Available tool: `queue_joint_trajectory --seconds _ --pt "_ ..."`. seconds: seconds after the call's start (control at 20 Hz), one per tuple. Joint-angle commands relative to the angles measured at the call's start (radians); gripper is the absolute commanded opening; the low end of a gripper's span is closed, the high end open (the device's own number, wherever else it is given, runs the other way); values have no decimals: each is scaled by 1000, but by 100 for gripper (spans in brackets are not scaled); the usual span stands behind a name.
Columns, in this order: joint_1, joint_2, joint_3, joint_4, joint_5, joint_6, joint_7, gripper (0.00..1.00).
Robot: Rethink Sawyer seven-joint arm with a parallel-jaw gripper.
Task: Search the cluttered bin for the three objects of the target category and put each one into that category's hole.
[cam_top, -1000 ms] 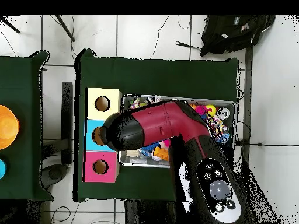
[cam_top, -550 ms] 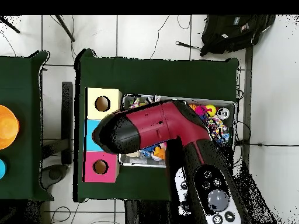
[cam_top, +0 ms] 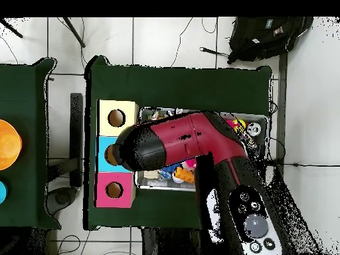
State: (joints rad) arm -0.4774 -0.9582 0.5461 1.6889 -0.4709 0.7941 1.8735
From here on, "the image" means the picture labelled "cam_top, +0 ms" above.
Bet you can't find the clear mesh bin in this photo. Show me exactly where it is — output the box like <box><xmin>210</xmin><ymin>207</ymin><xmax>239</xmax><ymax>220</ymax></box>
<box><xmin>134</xmin><ymin>108</ymin><xmax>270</xmax><ymax>197</ymax></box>

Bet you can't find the wooden box with three holes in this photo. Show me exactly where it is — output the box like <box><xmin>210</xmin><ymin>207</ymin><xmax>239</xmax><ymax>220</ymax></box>
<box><xmin>95</xmin><ymin>99</ymin><xmax>140</xmax><ymax>209</ymax></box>

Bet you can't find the orange plastic toy brick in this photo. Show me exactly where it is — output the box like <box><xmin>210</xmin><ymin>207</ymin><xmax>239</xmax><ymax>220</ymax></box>
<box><xmin>174</xmin><ymin>167</ymin><xmax>197</xmax><ymax>185</ymax></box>

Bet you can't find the polka-dot cloth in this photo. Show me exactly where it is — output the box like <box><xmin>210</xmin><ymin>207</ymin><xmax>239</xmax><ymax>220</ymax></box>
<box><xmin>240</xmin><ymin>131</ymin><xmax>262</xmax><ymax>163</ymax></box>

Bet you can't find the grey round base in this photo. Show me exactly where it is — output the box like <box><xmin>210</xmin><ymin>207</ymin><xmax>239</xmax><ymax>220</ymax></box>
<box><xmin>46</xmin><ymin>187</ymin><xmax>78</xmax><ymax>216</ymax></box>

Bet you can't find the black backpack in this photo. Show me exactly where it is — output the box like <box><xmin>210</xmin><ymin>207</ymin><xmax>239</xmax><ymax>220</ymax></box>
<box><xmin>227</xmin><ymin>17</ymin><xmax>314</xmax><ymax>64</ymax></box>

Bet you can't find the black tripod leg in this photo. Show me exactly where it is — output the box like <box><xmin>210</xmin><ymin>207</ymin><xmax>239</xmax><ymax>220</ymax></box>
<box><xmin>0</xmin><ymin>18</ymin><xmax>25</xmax><ymax>39</ymax></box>
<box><xmin>62</xmin><ymin>17</ymin><xmax>86</xmax><ymax>48</ymax></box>

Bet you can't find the dark green side tablecloth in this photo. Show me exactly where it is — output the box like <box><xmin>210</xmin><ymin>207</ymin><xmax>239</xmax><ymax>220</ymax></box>
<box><xmin>0</xmin><ymin>57</ymin><xmax>60</xmax><ymax>229</ymax></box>

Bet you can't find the orange plastic bowl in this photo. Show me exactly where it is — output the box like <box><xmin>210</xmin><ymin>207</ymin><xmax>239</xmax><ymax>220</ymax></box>
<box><xmin>0</xmin><ymin>119</ymin><xmax>23</xmax><ymax>171</ymax></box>

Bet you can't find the blue plastic bowl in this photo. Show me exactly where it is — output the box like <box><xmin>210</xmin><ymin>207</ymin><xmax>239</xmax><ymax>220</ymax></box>
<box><xmin>0</xmin><ymin>180</ymin><xmax>9</xmax><ymax>205</ymax></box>

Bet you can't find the black cable with plug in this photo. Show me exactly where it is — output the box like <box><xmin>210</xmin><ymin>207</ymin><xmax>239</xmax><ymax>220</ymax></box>
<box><xmin>199</xmin><ymin>46</ymin><xmax>230</xmax><ymax>58</ymax></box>

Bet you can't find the thin black floor cable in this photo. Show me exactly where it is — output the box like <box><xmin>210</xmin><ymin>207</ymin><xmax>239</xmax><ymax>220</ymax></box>
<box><xmin>169</xmin><ymin>17</ymin><xmax>195</xmax><ymax>68</ymax></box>

